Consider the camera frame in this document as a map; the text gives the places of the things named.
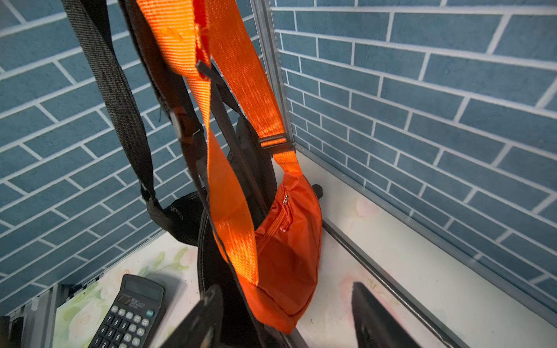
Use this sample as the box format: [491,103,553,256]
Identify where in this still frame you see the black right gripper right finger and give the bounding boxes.
[352,282,419,348]

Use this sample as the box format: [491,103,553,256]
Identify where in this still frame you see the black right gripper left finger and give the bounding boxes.
[161,284,224,348]

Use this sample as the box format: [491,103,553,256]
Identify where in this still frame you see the dark orange zip bag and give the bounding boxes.
[139,1,322,333]

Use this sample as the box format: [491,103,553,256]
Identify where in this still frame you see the black bag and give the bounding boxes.
[60,0,279,348]

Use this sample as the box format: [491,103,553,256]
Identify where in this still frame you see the black clothes rack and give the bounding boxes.
[292,180,466,347]

